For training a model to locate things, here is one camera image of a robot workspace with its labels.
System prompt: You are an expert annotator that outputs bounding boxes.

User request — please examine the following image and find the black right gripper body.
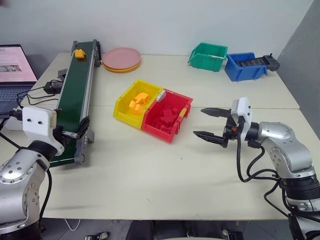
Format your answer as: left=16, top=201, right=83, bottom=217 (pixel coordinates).
left=223, top=114, right=246, bottom=149

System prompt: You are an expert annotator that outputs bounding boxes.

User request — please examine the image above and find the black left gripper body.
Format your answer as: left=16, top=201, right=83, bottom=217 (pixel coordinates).
left=53, top=124, right=67, bottom=149

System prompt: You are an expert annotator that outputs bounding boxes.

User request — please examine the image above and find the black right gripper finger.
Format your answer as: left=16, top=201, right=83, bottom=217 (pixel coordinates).
left=192, top=130, right=226, bottom=149
left=200, top=107, right=233, bottom=118

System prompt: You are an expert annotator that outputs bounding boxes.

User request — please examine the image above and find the green conveyor belt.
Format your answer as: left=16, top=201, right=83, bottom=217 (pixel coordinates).
left=48, top=39, right=102, bottom=168

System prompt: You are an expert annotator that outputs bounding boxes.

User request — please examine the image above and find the pile of red blocks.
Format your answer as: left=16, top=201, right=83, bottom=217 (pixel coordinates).
left=149, top=104, right=184, bottom=134

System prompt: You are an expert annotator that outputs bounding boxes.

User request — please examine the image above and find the black power adapter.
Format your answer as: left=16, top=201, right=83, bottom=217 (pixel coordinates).
left=43, top=79, right=64, bottom=96

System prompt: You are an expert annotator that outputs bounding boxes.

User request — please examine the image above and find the red storage bin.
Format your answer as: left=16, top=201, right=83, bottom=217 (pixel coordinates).
left=140, top=88, right=194, bottom=144

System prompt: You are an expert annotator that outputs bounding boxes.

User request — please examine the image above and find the blue storage bin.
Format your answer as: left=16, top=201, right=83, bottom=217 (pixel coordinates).
left=223, top=52, right=269, bottom=83

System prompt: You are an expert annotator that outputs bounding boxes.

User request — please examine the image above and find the green storage bin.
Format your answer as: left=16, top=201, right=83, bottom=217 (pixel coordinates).
left=187, top=42, right=229, bottom=73

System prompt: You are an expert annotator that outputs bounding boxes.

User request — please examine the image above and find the yellow storage bin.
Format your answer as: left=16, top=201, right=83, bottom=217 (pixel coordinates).
left=112, top=79, right=165, bottom=130

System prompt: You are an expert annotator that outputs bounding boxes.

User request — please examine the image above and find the yellow toy block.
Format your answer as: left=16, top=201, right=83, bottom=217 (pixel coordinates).
left=128, top=100, right=144, bottom=117
left=134, top=92, right=151, bottom=106
left=74, top=49, right=87, bottom=61

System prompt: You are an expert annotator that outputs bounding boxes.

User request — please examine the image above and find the black handheld controller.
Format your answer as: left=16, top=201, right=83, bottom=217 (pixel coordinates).
left=236, top=53, right=281, bottom=72

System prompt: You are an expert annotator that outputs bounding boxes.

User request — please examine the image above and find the open laptop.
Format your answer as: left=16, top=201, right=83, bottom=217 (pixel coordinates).
left=0, top=44, right=39, bottom=114

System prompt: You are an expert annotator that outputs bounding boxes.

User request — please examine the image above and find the yellow plate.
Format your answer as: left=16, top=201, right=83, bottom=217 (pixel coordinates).
left=102, top=61, right=142, bottom=74

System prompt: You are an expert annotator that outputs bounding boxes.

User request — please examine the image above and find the pink plate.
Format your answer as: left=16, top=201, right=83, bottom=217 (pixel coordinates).
left=102, top=47, right=142, bottom=71

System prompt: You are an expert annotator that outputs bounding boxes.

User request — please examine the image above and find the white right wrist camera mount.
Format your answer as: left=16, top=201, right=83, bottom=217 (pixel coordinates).
left=231, top=96, right=253, bottom=138

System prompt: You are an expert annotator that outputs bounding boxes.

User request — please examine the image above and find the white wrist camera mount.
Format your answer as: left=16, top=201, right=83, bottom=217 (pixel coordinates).
left=21, top=106, right=65, bottom=156
left=231, top=96, right=253, bottom=138

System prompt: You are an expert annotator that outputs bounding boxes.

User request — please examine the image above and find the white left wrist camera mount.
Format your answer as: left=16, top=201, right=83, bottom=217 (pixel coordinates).
left=21, top=106, right=65, bottom=156

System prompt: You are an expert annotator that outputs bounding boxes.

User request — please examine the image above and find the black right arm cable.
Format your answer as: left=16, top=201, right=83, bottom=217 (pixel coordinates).
left=235, top=136, right=292, bottom=220

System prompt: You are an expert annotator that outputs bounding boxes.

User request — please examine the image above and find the black power cable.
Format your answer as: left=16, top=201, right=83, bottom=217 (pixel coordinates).
left=15, top=86, right=60, bottom=107

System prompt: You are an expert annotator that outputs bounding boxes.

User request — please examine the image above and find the white cable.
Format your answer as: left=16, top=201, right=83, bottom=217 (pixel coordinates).
left=63, top=217, right=81, bottom=232

